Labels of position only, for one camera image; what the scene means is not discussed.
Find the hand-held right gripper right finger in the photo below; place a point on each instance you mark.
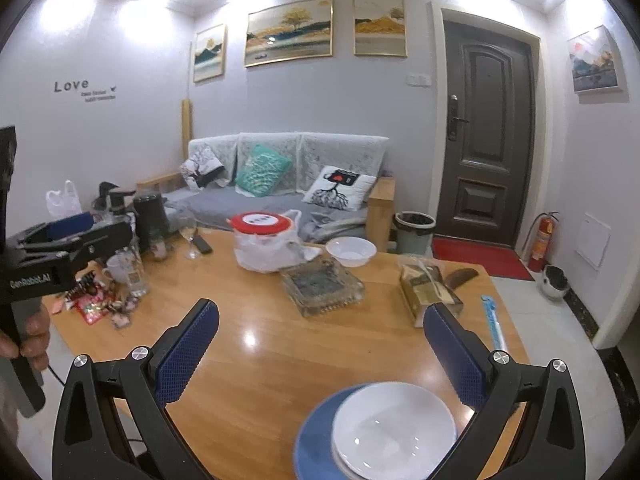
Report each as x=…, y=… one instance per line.
x=450, y=355

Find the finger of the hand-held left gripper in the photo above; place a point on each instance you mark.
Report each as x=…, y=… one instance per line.
x=70, y=222
x=102, y=240

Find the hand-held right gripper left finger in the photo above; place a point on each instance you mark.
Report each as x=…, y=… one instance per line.
x=190, y=350

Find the large white bowl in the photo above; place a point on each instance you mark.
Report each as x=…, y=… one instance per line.
x=395, y=425

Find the blue plate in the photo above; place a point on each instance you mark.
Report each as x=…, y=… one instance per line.
x=315, y=440

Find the person's left hand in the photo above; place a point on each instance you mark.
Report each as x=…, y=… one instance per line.
x=39, y=340

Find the white plastic bag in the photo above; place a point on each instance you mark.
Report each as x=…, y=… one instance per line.
x=62, y=202

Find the black appliance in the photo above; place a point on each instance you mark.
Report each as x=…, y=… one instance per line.
x=115, y=197

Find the glass jar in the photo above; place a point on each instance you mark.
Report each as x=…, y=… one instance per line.
x=136, y=272

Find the black thermos jug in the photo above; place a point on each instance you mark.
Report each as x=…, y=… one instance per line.
x=150, y=220

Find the blue flat package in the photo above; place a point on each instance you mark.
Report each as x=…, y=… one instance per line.
x=492, y=320

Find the small drinking glass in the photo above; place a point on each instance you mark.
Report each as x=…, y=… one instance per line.
x=160, y=250

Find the pile of snack wrappers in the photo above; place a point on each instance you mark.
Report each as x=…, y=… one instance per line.
x=95, y=305

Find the brown wrapped pack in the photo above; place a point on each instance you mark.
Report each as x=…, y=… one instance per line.
x=425, y=290

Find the wine glass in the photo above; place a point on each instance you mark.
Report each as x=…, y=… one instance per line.
x=190, y=232

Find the black remote control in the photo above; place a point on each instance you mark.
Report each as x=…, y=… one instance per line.
x=202, y=244

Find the red doormat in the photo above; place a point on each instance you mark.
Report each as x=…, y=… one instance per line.
x=480, y=257

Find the white pillow with black tree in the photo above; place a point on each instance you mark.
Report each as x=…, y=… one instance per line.
x=200, y=172

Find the red lid plastic container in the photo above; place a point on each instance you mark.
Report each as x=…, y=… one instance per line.
x=265, y=252

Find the green trash bin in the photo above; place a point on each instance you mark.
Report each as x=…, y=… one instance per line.
x=412, y=235

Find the white helmet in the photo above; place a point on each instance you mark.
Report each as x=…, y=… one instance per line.
x=554, y=282

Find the small white bowl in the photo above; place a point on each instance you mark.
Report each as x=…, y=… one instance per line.
x=350, y=255

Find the wooden stick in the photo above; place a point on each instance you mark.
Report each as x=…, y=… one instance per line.
x=186, y=125

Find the glass ashtray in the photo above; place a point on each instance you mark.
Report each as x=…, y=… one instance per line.
x=320, y=285

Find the red lidded container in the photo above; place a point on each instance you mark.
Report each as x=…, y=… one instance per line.
x=260, y=222

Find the red fire extinguisher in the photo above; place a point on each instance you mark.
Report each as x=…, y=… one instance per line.
x=542, y=242

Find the wooden side table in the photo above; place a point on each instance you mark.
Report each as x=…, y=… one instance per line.
x=381, y=210

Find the teal pillow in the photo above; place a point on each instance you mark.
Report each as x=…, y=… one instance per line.
x=262, y=170

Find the grey sofa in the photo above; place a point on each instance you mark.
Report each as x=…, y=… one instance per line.
x=280, y=160

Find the white pillow with red print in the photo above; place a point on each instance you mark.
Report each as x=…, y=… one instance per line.
x=340, y=187

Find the small framed painting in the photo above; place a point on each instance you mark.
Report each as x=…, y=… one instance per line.
x=210, y=52

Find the dark brown door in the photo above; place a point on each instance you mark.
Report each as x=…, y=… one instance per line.
x=487, y=135

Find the wide framed painting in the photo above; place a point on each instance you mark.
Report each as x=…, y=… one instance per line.
x=290, y=32

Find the white framed painting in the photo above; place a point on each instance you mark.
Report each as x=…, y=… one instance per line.
x=597, y=60

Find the square framed painting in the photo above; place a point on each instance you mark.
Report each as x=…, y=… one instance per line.
x=379, y=25

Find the black wall sticker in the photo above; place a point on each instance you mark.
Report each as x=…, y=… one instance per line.
x=72, y=86

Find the white wall panel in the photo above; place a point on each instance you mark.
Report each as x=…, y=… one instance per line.
x=592, y=240

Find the white light switch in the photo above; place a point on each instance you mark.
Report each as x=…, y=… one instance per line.
x=417, y=80

